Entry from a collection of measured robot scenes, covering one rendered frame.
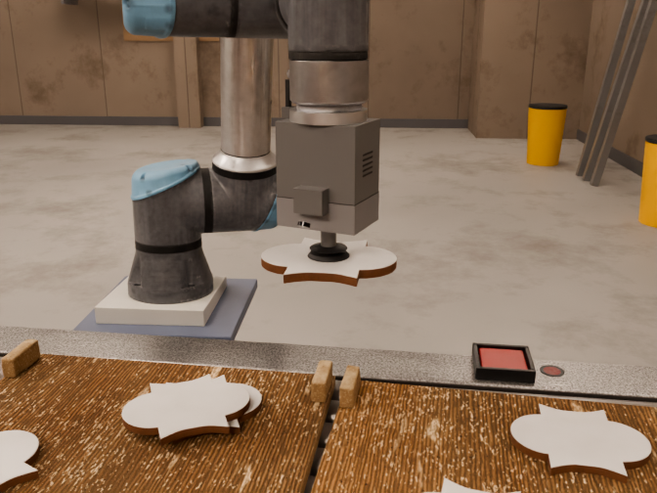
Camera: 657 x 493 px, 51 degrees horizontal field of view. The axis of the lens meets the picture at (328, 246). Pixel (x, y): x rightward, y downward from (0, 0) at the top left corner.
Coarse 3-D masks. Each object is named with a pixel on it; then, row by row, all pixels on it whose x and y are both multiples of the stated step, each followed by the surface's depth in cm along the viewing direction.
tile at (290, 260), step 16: (304, 240) 76; (272, 256) 70; (288, 256) 70; (304, 256) 70; (352, 256) 70; (368, 256) 70; (384, 256) 70; (288, 272) 66; (304, 272) 66; (320, 272) 66; (336, 272) 66; (352, 272) 66; (368, 272) 67; (384, 272) 68
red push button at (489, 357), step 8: (480, 352) 94; (488, 352) 94; (496, 352) 94; (504, 352) 94; (512, 352) 94; (520, 352) 94; (480, 360) 92; (488, 360) 92; (496, 360) 92; (504, 360) 92; (512, 360) 92; (520, 360) 92; (512, 368) 90; (520, 368) 90
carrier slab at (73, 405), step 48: (0, 384) 84; (48, 384) 84; (96, 384) 84; (144, 384) 84; (288, 384) 84; (48, 432) 74; (96, 432) 74; (240, 432) 74; (288, 432) 74; (48, 480) 67; (96, 480) 67; (144, 480) 67; (192, 480) 67; (240, 480) 67; (288, 480) 67
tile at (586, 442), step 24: (552, 408) 77; (528, 432) 73; (552, 432) 73; (576, 432) 73; (600, 432) 73; (624, 432) 73; (552, 456) 69; (576, 456) 69; (600, 456) 69; (624, 456) 69; (648, 456) 69; (624, 480) 66
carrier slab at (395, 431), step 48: (384, 384) 84; (336, 432) 74; (384, 432) 74; (432, 432) 74; (480, 432) 74; (336, 480) 67; (384, 480) 67; (432, 480) 67; (480, 480) 67; (528, 480) 67; (576, 480) 67
